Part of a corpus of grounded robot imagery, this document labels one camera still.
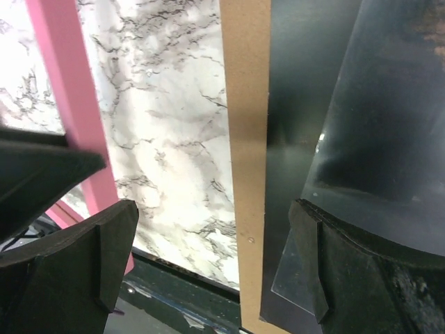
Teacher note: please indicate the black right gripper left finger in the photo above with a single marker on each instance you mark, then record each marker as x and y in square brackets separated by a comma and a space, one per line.
[68, 281]

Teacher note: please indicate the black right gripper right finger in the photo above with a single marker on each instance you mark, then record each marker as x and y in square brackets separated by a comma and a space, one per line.
[363, 283]

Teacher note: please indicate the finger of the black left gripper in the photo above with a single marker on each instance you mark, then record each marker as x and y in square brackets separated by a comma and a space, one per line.
[37, 169]

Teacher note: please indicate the landscape photo print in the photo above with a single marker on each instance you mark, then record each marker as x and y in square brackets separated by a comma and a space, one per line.
[354, 200]

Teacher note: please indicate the pink wooden picture frame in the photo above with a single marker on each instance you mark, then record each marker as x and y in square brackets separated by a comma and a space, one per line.
[59, 35]

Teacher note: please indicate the brown frame backing board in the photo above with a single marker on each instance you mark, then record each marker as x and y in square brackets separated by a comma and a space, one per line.
[246, 46]

